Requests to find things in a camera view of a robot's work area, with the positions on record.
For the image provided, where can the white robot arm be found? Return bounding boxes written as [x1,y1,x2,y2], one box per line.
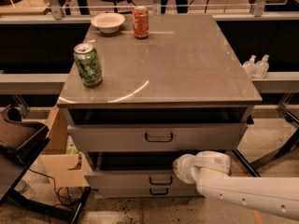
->
[173,151,299,221]

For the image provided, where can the grey drawer cabinet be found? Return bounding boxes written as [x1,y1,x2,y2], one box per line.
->
[56,13,263,200]

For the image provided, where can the grey top drawer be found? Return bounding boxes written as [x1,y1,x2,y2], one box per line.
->
[67,123,248,152]

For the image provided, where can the green soda can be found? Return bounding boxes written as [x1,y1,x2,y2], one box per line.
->
[74,43,102,88]

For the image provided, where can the orange soda can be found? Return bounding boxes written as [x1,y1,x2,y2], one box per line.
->
[133,7,150,38]

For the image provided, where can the white bowl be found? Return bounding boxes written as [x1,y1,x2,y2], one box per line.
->
[91,13,125,34]

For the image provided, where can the clear bottle left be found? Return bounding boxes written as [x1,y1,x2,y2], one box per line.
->
[243,55,256,77]

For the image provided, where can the clear bottle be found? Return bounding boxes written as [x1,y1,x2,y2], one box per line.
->
[253,54,269,78]
[243,55,256,77]

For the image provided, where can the cardboard box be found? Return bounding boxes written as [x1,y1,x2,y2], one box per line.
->
[41,105,91,188]

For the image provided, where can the clear bottle right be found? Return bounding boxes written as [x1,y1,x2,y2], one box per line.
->
[253,54,269,78]

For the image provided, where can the black chair left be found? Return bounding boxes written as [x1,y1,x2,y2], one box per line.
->
[0,105,91,224]

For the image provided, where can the black metal stand leg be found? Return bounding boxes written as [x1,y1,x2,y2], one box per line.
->
[232,109,299,178]

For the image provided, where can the black cable on floor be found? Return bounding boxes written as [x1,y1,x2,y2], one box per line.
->
[28,167,82,224]

